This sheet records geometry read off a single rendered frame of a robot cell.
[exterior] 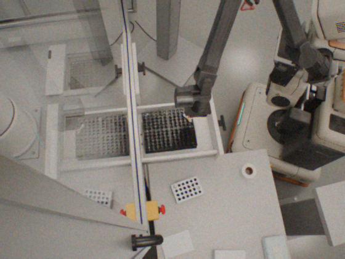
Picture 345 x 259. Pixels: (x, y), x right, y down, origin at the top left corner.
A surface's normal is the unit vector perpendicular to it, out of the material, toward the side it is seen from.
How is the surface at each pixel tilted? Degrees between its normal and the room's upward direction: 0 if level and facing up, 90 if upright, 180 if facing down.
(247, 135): 0
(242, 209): 0
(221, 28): 56
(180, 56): 3
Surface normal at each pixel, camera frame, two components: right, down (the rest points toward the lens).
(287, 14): 0.13, 0.59
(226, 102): 0.04, -0.36
